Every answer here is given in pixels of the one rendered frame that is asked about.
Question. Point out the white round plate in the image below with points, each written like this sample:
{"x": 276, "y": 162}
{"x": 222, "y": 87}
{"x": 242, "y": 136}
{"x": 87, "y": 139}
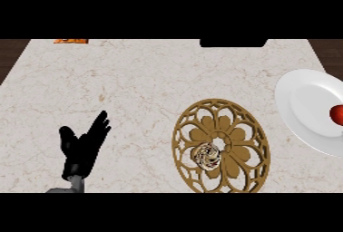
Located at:
{"x": 307, "y": 102}

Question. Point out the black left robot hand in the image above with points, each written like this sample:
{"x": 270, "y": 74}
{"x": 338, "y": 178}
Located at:
{"x": 78, "y": 149}

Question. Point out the orange box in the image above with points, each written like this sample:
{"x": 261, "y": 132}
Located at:
{"x": 69, "y": 40}

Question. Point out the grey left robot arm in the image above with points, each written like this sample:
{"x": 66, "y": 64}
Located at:
{"x": 74, "y": 185}

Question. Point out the cream and brown patterned ball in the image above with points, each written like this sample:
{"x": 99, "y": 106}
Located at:
{"x": 207, "y": 156}

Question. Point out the gold openwork round placemat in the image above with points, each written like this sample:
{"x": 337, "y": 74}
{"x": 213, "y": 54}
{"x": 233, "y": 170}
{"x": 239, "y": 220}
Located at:
{"x": 236, "y": 133}

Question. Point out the black appliance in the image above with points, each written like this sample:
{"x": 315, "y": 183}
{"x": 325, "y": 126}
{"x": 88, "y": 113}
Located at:
{"x": 232, "y": 43}

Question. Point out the red round fruit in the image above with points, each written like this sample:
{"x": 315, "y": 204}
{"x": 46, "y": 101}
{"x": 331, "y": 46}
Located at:
{"x": 337, "y": 114}

